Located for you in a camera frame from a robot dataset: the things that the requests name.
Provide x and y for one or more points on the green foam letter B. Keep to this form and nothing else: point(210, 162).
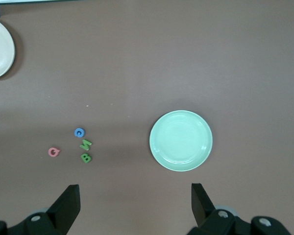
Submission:
point(85, 158)

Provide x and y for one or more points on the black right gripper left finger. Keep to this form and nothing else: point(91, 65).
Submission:
point(61, 215)

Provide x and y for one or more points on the blue foam letter G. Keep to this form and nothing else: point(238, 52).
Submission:
point(76, 132)

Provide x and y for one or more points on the green foam letter M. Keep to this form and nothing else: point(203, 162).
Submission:
point(85, 145)

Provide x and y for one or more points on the cream plate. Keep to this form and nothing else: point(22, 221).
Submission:
point(0, 49)

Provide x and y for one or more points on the pink foam letter Q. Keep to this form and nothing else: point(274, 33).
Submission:
point(51, 152)

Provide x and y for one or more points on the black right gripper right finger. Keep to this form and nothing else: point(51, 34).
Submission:
point(205, 215)

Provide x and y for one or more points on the mint green plate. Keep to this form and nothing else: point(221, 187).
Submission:
point(181, 140)

